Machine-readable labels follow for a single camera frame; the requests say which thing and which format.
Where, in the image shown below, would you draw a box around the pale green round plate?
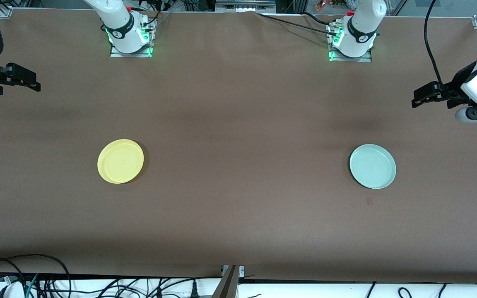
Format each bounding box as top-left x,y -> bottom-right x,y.
349,144 -> 397,190

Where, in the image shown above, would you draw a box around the yellow round plate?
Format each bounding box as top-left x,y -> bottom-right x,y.
97,139 -> 145,185

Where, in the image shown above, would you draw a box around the small colourful background items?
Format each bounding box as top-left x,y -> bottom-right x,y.
315,0 -> 349,11

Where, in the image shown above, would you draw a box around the brown table cover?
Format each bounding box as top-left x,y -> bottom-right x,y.
0,7 -> 477,284

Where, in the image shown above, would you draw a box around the short black table cable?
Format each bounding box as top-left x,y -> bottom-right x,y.
301,12 -> 334,26

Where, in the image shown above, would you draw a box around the black arm base cable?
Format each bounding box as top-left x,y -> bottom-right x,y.
139,6 -> 173,31

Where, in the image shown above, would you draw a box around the long black table cable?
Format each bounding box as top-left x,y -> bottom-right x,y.
256,12 -> 338,37

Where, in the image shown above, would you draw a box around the black looped cable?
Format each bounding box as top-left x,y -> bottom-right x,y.
0,254 -> 72,298

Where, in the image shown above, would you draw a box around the green cable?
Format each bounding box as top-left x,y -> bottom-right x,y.
25,273 -> 39,298

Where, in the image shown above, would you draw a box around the aluminium frame rail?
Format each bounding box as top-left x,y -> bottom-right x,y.
215,0 -> 277,13

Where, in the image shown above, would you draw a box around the aluminium frame post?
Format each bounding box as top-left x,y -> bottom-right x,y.
212,265 -> 245,298

